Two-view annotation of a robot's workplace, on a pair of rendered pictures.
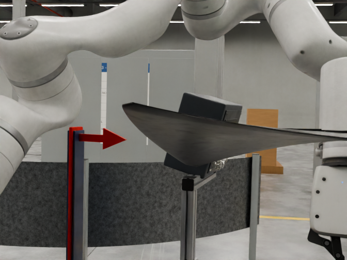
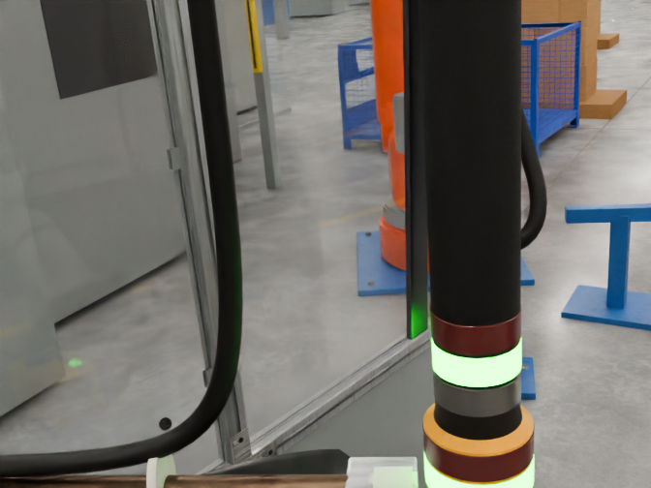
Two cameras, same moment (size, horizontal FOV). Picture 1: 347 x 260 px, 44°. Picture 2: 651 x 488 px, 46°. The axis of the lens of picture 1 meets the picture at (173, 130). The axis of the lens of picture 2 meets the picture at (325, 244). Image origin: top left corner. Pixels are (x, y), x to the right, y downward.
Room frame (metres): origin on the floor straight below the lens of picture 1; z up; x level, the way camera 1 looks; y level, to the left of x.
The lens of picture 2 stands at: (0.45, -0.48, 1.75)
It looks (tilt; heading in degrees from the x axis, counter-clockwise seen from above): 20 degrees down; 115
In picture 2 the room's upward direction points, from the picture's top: 5 degrees counter-clockwise
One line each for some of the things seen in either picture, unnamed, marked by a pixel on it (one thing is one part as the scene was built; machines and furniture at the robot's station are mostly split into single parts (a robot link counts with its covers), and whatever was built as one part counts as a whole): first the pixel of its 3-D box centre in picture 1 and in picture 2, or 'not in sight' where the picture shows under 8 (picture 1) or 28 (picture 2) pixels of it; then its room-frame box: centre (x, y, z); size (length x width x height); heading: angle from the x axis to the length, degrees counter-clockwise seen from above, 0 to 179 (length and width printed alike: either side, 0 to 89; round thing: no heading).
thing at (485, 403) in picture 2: not in sight; (477, 380); (0.38, -0.22, 1.59); 0.03 x 0.03 x 0.01
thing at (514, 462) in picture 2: not in sight; (478, 436); (0.38, -0.22, 1.56); 0.04 x 0.04 x 0.01
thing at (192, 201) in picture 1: (188, 218); not in sight; (1.00, -0.04, 0.96); 0.03 x 0.03 x 0.20; 72
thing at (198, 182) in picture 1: (200, 177); not in sight; (1.10, -0.07, 1.04); 0.24 x 0.03 x 0.03; 162
